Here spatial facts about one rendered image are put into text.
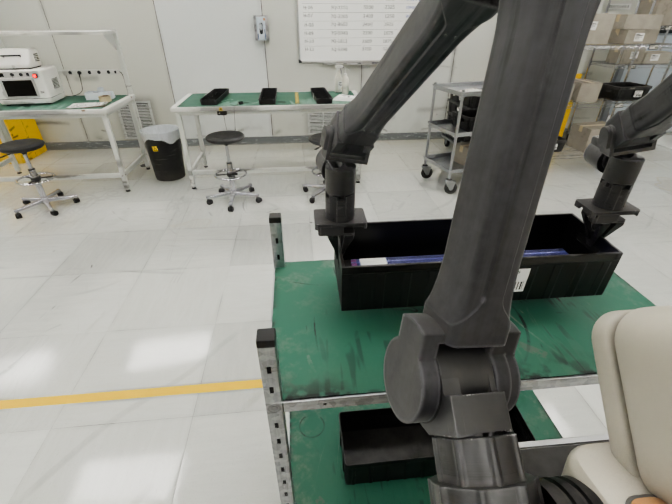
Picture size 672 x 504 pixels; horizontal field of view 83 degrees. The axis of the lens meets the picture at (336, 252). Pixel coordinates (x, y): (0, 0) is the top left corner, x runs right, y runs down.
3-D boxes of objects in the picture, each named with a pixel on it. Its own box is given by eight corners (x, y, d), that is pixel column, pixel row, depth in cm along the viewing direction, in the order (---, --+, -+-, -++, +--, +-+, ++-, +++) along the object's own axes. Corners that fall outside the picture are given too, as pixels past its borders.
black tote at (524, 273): (341, 311, 79) (341, 268, 72) (334, 263, 93) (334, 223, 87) (602, 295, 83) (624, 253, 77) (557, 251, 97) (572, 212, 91)
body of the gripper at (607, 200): (571, 206, 83) (583, 174, 79) (616, 204, 84) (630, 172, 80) (591, 221, 78) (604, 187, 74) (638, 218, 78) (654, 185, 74)
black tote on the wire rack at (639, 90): (614, 101, 393) (620, 87, 385) (592, 96, 418) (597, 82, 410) (647, 100, 400) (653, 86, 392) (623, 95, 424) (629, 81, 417)
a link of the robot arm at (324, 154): (327, 127, 64) (375, 134, 66) (314, 111, 73) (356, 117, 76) (315, 193, 70) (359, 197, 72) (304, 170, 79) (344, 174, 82)
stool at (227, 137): (212, 192, 383) (200, 129, 350) (264, 190, 387) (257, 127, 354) (202, 213, 342) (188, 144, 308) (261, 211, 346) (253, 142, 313)
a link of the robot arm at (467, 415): (461, 460, 29) (517, 452, 31) (438, 327, 33) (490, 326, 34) (405, 449, 37) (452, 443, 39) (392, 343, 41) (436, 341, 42)
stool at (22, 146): (5, 209, 348) (-29, 144, 317) (64, 192, 382) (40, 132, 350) (24, 226, 321) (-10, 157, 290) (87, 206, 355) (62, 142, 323)
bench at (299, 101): (202, 165, 449) (188, 92, 406) (353, 160, 465) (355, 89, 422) (188, 190, 386) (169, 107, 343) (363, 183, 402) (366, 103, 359)
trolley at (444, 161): (417, 177, 418) (429, 78, 365) (485, 167, 444) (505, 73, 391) (445, 196, 375) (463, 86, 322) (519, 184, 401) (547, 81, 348)
